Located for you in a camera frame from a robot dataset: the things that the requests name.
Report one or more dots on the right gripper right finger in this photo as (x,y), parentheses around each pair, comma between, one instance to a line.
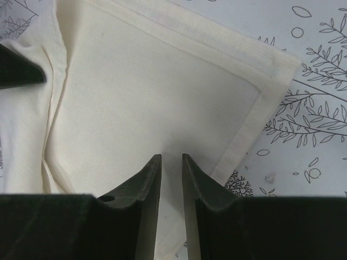
(221,225)

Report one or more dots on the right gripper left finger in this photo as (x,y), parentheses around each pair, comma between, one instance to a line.
(121,224)

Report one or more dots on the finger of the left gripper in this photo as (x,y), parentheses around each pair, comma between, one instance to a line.
(17,70)

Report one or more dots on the white cloth napkin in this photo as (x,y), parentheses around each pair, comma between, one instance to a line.
(129,79)

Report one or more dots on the floral tablecloth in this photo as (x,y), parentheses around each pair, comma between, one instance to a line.
(301,150)

